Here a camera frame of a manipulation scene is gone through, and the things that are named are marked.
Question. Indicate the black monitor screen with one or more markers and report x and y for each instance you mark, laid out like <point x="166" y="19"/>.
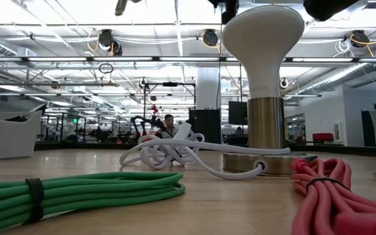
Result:
<point x="238" y="112"/>

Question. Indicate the grey plastic bin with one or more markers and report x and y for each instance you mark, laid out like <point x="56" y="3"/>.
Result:
<point x="8" y="137"/>

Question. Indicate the black cabinet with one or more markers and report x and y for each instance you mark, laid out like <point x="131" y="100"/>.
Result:
<point x="207" y="125"/>

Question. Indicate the silver ventilation duct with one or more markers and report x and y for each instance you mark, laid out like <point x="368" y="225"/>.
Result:
<point x="338" y="76"/>

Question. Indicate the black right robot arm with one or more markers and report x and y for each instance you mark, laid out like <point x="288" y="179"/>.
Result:
<point x="328" y="8"/>

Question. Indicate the black background robot arm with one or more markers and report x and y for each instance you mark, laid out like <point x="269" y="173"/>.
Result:
<point x="155" y="122"/>

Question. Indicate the white bulb brass table lamp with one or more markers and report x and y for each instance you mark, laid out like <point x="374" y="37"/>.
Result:
<point x="263" y="39"/>

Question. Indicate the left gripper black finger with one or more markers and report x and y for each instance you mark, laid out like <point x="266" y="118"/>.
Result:
<point x="121" y="8"/>

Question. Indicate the round ceiling camera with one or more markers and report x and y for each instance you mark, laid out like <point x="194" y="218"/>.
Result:
<point x="143" y="83"/>
<point x="284" y="83"/>

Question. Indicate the person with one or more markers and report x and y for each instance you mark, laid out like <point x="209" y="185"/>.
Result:
<point x="169" y="121"/>

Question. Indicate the black aluminium table frame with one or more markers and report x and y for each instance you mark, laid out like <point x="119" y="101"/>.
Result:
<point x="338" y="149"/>

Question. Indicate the red box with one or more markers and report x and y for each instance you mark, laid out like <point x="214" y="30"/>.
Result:
<point x="322" y="136"/>

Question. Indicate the black gantry stand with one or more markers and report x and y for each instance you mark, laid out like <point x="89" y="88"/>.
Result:
<point x="170" y="84"/>

